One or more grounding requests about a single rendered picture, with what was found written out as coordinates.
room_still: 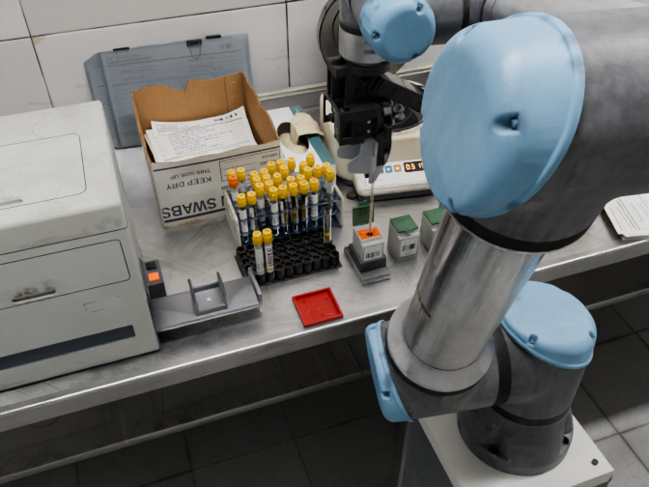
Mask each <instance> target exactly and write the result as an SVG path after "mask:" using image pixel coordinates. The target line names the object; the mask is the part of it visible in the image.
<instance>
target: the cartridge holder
mask: <svg viewBox="0 0 649 487"><path fill-rule="evenodd" d="M344 252H345V254H346V256H347V258H348V259H349V261H350V263H351V265H352V267H353V269H354V271H355V273H356V275H357V276H358V278H359V280H360V282H361V284H362V285H363V284H367V283H371V282H375V281H379V280H383V279H387V278H390V277H391V271H390V270H389V268H388V267H387V266H386V256H385V254H383V257H380V258H376V259H372V260H368V261H364V262H361V260H360V258H359V256H358V255H357V253H356V251H355V249H354V248H353V244H352V243H350V244H349V246H345V247H344Z"/></svg>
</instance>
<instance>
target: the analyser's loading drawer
mask: <svg viewBox="0 0 649 487"><path fill-rule="evenodd" d="M248 275H249V276H246V277H242V278H238V279H234V280H230V281H226V282H222V279H221V276H220V273H219V272H217V273H216V276H217V281H215V282H210V283H206V284H202V285H198V286H194V287H192V284H191V280H190V279H188V280H187V281H188V285H189V289H190V290H189V291H185V292H181V293H178V294H174V295H170V296H165V297H161V298H157V299H153V300H150V301H149V303H150V307H151V310H152V313H153V317H154V321H155V328H156V331H157V332H160V331H164V330H168V329H174V328H178V327H182V326H186V325H190V324H194V323H198V322H202V321H206V320H209V319H212V318H216V317H220V316H224V315H228V314H232V313H236V312H240V311H243V310H247V309H251V308H255V307H259V310H260V312H261V311H264V309H263V298H262V292H261V290H260V287H259V285H258V282H257V280H256V277H255V274H254V272H253V270H252V268H251V267H249V268H248ZM208 298H211V300H212V301H209V302H208V301H207V299H208Z"/></svg>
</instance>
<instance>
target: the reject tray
mask: <svg viewBox="0 0 649 487"><path fill-rule="evenodd" d="M292 300H293V303H294V305H295V307H296V311H297V313H298V316H299V318H300V320H301V322H302V324H303V326H304V328H309V327H313V326H316V325H319V324H323V323H327V322H330V321H334V320H338V319H342V318H344V314H343V312H342V310H341V308H340V306H339V304H338V302H337V300H336V299H335V297H334V295H333V293H332V291H331V289H330V287H327V288H323V289H320V290H316V291H312V292H308V293H304V294H300V295H296V296H292Z"/></svg>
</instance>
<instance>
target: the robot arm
mask: <svg viewBox="0 0 649 487"><path fill-rule="evenodd" d="M439 44H445V46H444V47H443V49H442V50H441V52H440V53H439V55H438V56H437V58H436V60H435V62H434V64H433V66H432V68H431V71H430V74H429V76H428V79H427V83H426V86H425V87H424V86H422V85H419V84H418V85H416V84H414V83H412V82H409V81H407V80H405V79H404V78H401V77H399V76H397V75H394V74H392V73H390V72H388V71H389V70H390V69H391V67H392V63H396V64H403V63H407V62H410V61H412V60H413V59H415V58H417V57H418V56H421V55H422V54H423V53H425V52H426V50H427V49H428V48H429V47H430V45H439ZM339 53H340V56H334V57H327V90H325V91H323V122H324V123H327V122H331V123H334V138H335V139H336V140H337V142H338V143H339V146H340V147H338V149H337V153H336V154H337V157H339V158H345V159H351V161H349V162H348V164H347V171H348V172H349V173H352V174H364V177H365V179H367V178H369V180H368V183H369V184H372V183H373V182H374V181H375V180H376V179H377V178H378V176H379V175H380V173H381V171H382V170H383V168H384V166H385V165H386V164H387V161H388V158H389V155H390V152H391V145H392V124H393V119H392V108H391V105H390V102H389V100H393V101H395V102H398V103H400V104H402V105H404V106H407V107H409V108H411V109H412V110H414V111H416V112H418V113H421V114H422V115H423V125H422V127H420V151H421V158H422V163H423V168H424V173H425V176H426V179H427V182H428V185H429V187H430V189H431V191H432V193H433V195H434V196H435V198H436V199H437V201H438V202H439V204H440V205H441V206H443V207H444V211H443V214H442V217H441V220H440V222H439V225H438V228H437V232H436V234H435V237H434V240H433V243H432V246H431V248H430V251H429V254H428V257H427V260H426V262H425V265H424V268H423V271H422V273H421V275H420V278H419V281H418V283H417V286H416V289H415V292H414V295H413V297H411V298H409V299H407V300H406V301H404V302H403V303H402V304H400V305H399V306H398V307H397V309H396V310H395V312H394V313H393V315H392V317H391V319H390V321H387V322H385V321H384V320H381V321H378V322H377V323H375V324H371V325H369V326H368V327H367V328H366V330H365V338H366V345H367V351H368V357H369V361H370V366H371V371H372V376H373V381H374V385H375V389H376V393H377V396H378V400H379V404H380V407H381V412H382V414H383V416H384V417H385V418H386V419H387V420H389V421H391V422H399V421H409V422H414V421H416V420H417V419H419V418H424V417H430V416H436V415H447V414H452V413H457V422H458V428H459V431H460V434H461V436H462V439H463V440H464V442H465V444H466V446H467V447H468V448H469V450H470V451H471V452H472V453H473V454H474V455H475V456H476V457H477V458H478V459H480V460H481V461H482V462H484V463H485V464H487V465H488V466H490V467H492V468H494V469H496V470H498V471H501V472H503V473H509V474H513V475H523V476H528V475H536V474H541V473H546V472H548V471H550V470H552V469H553V468H555V467H556V466H557V465H559V464H560V463H561V461H562V460H563V459H564V457H565V456H566V454H567V452H568V450H569V447H570V445H571V443H572V439H573V435H574V423H573V416H572V408H571V404H572V402H573V400H574V397H575V395H576V392H577V390H578V386H579V383H580V381H581V379H582V376H583V374H584V371H585V369H586V366H587V365H588V364H589V363H590V361H591V359H592V358H593V349H594V345H595V342H596V338H597V330H596V325H595V322H594V320H593V318H592V316H591V314H590V313H589V311H588V310H587V309H586V307H585V306H584V305H583V304H582V303H581V302H580V301H579V300H578V299H576V298H575V297H574V296H572V295H571V294H569V293H567V292H564V291H562V290H560V289H559V288H558V287H555V286H553V285H550V284H547V283H543V282H538V281H528V279H529V278H530V276H531V275H532V274H533V273H534V271H535V270H536V268H537V267H538V265H539V263H540V262H541V260H542V259H543V257H544V256H545V254H546V253H550V252H555V251H557V250H560V249H563V248H565V247H567V246H569V245H570V244H573V243H574V242H576V241H577V240H579V239H580V238H581V237H582V236H583V235H584V234H585V233H586V231H587V230H588V229H589V227H590V226H591V225H592V223H593V222H594V221H595V219H596V218H597V217H598V215H599V214H600V212H601V211H602V210H603V208H604V207H605V205H606V204H607V203H608V202H610V201H611V200H613V199H616V198H618V197H624V196H631V195H639V194H646V193H649V5H646V4H641V3H637V2H633V1H629V0H340V22H339ZM326 100H328V101H329V103H330V104H331V112H332V113H328V114H327V115H325V101H326Z"/></svg>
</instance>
